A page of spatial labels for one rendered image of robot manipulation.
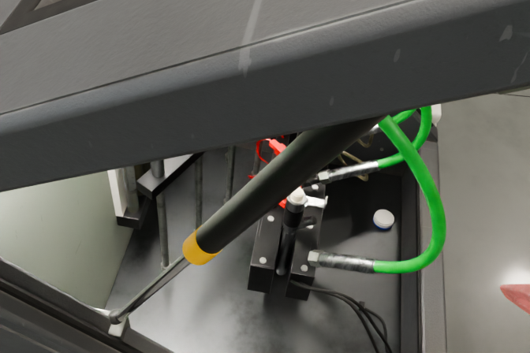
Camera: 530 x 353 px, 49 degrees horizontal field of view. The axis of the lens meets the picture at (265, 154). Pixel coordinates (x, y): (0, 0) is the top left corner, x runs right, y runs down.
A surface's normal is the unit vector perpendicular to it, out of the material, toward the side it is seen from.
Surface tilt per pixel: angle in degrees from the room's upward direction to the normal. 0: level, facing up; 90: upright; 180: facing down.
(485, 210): 0
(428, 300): 0
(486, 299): 0
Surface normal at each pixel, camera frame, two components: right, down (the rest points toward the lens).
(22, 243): 0.98, 0.18
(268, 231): 0.09, -0.65
